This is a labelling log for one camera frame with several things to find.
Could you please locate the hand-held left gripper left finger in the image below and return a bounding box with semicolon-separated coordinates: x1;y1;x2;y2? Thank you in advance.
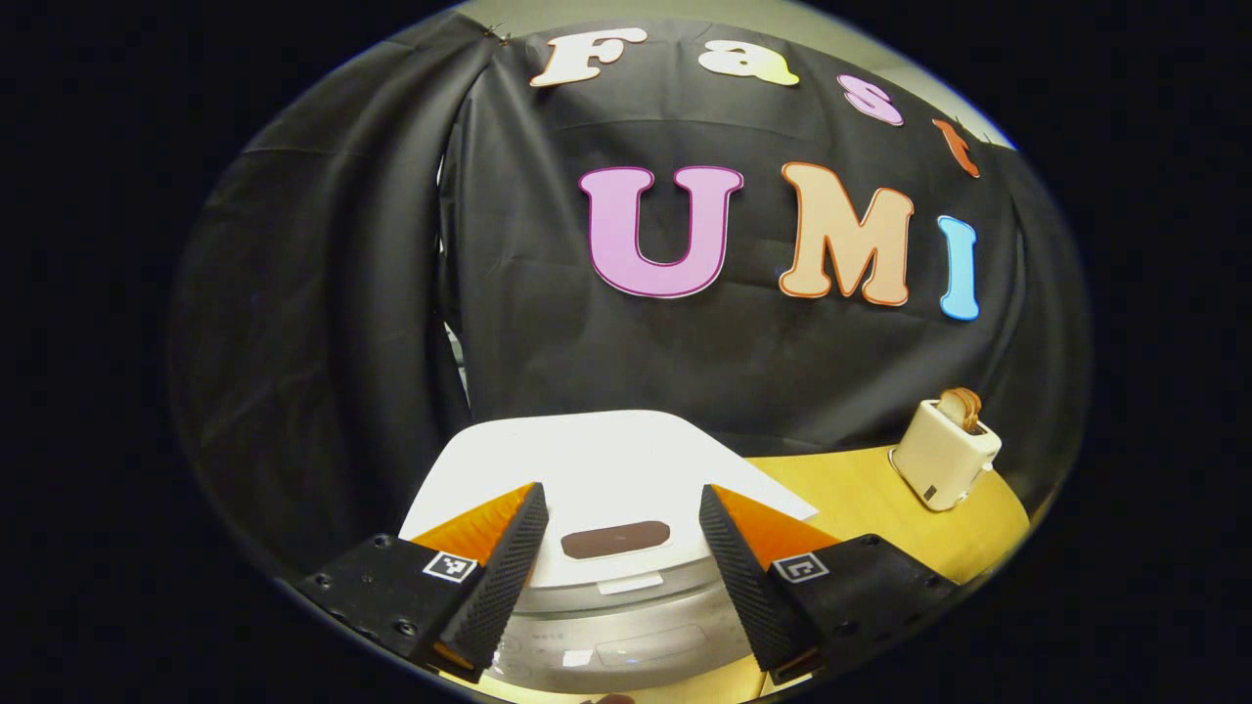
293;481;551;683

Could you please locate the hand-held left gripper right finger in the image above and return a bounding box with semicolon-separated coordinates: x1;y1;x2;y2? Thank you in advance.
698;483;960;685

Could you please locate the white rice cooker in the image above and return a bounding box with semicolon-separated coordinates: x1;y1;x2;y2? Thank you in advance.
399;411;821;697

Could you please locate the white toaster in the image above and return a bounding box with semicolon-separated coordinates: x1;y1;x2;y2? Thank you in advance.
890;398;1004;512

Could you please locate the black backdrop cloth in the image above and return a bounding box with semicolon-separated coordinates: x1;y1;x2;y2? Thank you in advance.
168;15;1095;578

